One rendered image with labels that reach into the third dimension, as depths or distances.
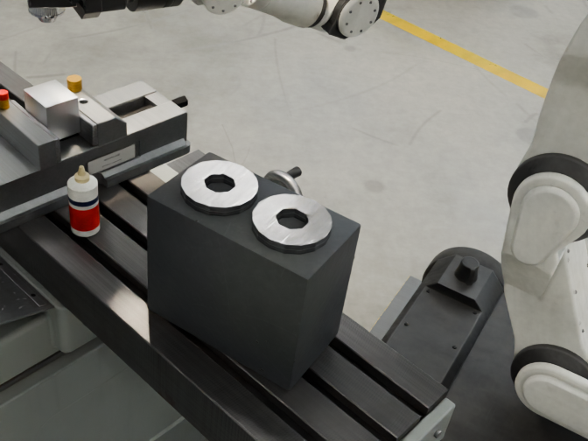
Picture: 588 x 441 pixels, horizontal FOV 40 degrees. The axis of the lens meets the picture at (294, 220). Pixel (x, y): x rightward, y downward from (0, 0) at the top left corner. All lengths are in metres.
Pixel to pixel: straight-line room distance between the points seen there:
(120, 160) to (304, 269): 0.49
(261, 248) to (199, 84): 2.49
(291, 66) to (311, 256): 2.69
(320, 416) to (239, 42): 2.84
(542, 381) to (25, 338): 0.80
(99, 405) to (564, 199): 0.82
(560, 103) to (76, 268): 0.69
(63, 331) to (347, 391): 0.44
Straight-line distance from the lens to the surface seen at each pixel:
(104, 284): 1.09
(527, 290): 1.33
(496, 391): 1.53
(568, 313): 1.34
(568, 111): 1.16
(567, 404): 1.40
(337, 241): 0.90
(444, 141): 3.21
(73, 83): 1.26
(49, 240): 1.17
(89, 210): 1.14
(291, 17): 1.28
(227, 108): 3.19
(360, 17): 1.32
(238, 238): 0.88
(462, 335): 1.57
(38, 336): 1.23
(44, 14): 1.12
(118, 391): 1.45
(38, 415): 1.33
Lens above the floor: 1.68
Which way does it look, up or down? 39 degrees down
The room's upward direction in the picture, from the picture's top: 8 degrees clockwise
